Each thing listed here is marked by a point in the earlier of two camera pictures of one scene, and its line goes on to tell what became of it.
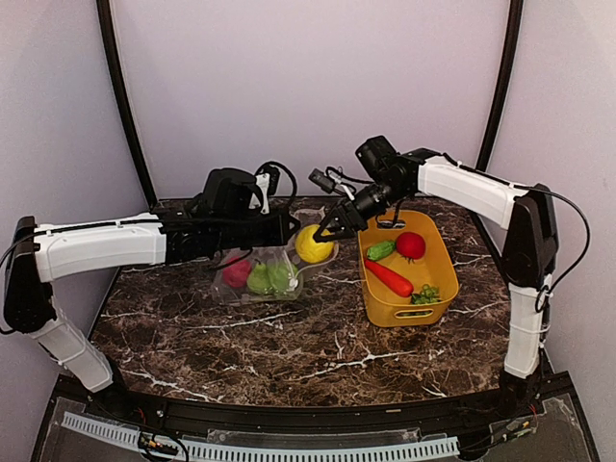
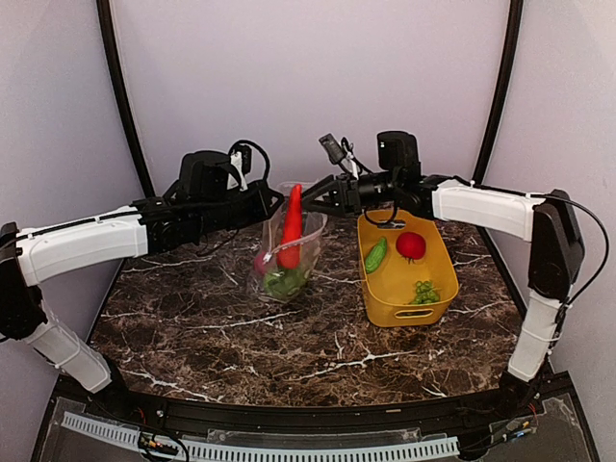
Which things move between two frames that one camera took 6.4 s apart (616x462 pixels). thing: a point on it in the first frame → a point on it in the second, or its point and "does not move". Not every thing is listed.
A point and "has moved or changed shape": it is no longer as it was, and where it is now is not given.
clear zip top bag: [266, 273] has moved or changed shape
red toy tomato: [411, 244] does not move
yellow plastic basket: [408, 268] does not move
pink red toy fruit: [236, 274] → [259, 263]
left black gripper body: [237, 232] → [219, 214]
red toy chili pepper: [390, 279] → [289, 255]
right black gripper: [350, 217] → [348, 191]
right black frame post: [515, 22] does not move
